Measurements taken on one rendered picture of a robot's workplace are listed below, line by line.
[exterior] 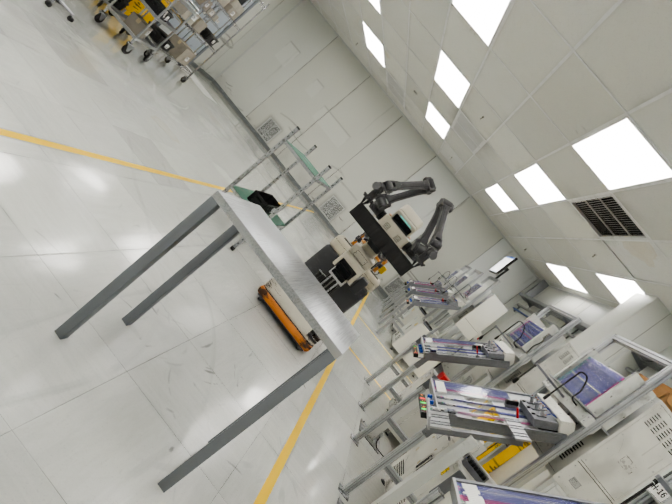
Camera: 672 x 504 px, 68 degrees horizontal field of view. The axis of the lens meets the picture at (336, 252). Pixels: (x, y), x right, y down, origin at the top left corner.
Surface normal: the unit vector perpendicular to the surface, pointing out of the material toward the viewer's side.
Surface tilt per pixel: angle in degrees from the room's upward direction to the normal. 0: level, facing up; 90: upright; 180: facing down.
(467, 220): 90
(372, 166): 90
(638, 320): 90
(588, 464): 90
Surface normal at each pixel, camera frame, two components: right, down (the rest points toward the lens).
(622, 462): -0.12, 0.04
